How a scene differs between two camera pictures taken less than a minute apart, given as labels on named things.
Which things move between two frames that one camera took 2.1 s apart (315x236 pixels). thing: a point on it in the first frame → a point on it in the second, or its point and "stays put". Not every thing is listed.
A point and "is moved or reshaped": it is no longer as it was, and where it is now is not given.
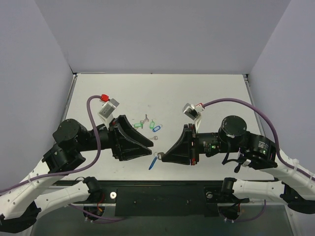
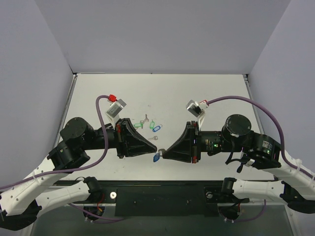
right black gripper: x=193 y=143 stays put
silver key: x=160 y=155 is moved or reshaped
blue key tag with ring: x=153 y=162 is moved or reshaped
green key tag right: x=152 y=124 stays put
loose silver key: x=155 y=137 stays put
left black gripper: x=114 y=140 stays put
